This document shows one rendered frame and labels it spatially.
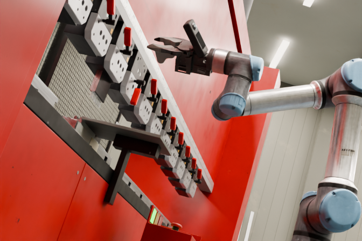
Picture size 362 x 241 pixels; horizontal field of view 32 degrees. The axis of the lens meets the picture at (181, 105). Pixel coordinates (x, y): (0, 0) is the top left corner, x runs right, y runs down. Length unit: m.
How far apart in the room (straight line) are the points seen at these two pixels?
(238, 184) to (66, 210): 2.53
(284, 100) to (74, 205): 0.76
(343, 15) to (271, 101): 8.36
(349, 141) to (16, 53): 1.14
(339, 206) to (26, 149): 0.91
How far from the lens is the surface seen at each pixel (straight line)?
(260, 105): 2.03
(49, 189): 1.58
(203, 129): 3.48
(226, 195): 4.12
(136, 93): 2.22
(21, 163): 1.42
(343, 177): 1.91
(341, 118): 1.97
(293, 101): 2.07
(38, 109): 1.43
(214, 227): 4.09
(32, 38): 1.14
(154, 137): 1.90
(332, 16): 10.47
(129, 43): 2.04
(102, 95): 2.11
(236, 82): 1.89
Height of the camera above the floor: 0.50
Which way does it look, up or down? 18 degrees up
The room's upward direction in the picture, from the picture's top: 18 degrees clockwise
